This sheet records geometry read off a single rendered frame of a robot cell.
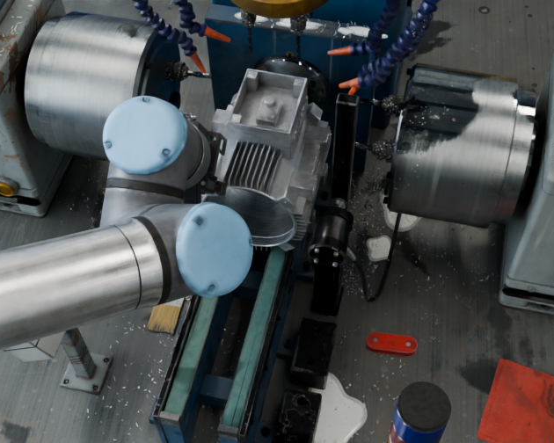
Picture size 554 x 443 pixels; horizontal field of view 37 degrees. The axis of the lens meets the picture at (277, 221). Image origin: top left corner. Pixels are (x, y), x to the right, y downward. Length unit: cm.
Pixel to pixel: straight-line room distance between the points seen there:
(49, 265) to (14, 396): 76
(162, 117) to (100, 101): 46
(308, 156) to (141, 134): 47
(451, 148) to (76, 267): 70
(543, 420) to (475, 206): 37
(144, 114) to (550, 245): 72
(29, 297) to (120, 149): 25
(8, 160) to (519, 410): 98
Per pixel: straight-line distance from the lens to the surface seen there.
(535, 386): 147
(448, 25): 198
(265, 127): 128
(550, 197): 128
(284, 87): 137
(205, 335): 134
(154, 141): 92
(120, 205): 93
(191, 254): 78
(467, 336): 149
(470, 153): 129
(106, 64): 139
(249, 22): 127
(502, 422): 143
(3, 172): 159
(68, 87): 140
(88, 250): 76
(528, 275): 146
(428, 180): 130
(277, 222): 140
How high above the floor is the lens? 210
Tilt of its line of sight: 55 degrees down
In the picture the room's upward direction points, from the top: 2 degrees counter-clockwise
